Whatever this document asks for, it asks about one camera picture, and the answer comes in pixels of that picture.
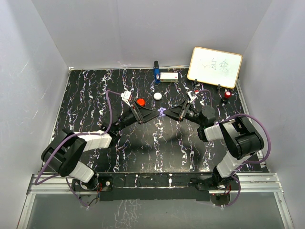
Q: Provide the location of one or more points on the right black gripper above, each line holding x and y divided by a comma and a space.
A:
177, 112

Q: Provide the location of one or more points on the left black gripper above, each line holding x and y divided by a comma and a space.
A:
142, 115

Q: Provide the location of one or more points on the red earbud charging case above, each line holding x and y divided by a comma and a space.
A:
141, 102

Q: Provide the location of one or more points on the purple earbud charging case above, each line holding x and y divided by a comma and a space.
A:
161, 112

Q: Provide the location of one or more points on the white earbud charging case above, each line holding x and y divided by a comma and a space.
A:
157, 96

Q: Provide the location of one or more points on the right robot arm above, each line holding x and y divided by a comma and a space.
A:
240, 136

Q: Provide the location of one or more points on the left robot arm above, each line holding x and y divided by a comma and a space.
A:
63, 154

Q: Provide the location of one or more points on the white green carton box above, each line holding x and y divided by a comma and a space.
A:
169, 77

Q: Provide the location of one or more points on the red emergency stop button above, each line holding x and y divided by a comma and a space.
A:
226, 97

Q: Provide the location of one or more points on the blue black marker device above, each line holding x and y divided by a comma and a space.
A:
156, 71

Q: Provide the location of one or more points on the yellow framed whiteboard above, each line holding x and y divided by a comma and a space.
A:
214, 67

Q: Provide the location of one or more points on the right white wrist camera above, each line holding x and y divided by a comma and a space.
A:
191, 96

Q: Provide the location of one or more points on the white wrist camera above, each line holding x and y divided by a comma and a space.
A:
191, 96
126, 97

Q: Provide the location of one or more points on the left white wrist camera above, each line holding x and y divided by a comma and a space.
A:
126, 97

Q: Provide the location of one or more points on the black front base frame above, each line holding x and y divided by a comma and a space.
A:
196, 186

